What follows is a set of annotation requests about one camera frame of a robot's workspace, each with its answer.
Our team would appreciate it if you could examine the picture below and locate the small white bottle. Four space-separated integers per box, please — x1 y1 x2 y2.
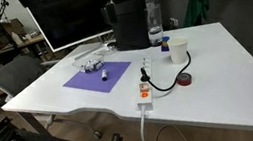
101 69 108 81

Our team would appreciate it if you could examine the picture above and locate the purple placemat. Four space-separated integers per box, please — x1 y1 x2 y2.
64 61 131 93

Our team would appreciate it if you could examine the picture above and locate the white power strip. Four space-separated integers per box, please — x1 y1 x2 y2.
137 57 153 111

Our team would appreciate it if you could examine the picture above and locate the blue and yellow block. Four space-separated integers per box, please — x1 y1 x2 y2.
161 36 170 52

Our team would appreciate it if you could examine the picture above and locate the black coffee machine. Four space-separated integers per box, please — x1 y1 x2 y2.
101 0 151 51

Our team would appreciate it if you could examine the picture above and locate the white paper cup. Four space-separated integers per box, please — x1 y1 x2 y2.
167 37 188 64

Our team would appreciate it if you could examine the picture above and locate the red tape roll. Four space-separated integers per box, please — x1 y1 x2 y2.
176 72 192 86

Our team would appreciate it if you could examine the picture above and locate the clear water tank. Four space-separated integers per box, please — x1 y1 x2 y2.
145 0 164 47

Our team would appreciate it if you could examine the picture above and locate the white framed monitor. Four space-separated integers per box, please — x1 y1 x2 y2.
24 0 128 52

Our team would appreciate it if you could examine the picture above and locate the green cloth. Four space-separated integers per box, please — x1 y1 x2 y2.
184 0 210 27

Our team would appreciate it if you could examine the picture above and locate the grey office chair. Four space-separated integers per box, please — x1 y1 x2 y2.
0 55 46 97

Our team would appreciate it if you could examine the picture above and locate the black plug and cable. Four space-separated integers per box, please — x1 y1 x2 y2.
137 44 193 96

